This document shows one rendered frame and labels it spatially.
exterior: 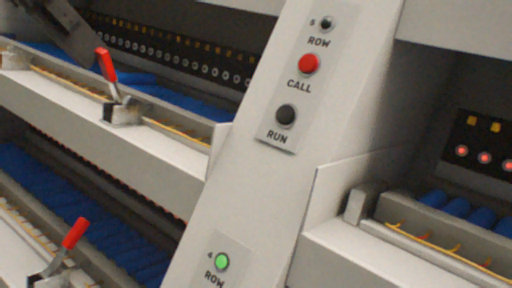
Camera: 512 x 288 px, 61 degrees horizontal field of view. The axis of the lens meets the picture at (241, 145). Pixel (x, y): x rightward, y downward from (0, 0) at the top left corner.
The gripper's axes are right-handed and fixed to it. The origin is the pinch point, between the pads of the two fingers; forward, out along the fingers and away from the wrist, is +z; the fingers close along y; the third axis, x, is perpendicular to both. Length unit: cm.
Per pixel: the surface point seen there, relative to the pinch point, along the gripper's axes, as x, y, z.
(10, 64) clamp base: -1.7, -26.9, 3.6
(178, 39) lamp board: 15.2, -14.0, 14.7
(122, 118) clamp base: -2.5, -1.0, 9.8
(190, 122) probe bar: 1.2, 3.7, 13.9
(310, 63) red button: 5.7, 20.1, 9.0
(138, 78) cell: 5.7, -12.2, 13.0
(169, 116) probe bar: 1.0, 0.4, 13.3
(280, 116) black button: 1.4, 19.0, 10.4
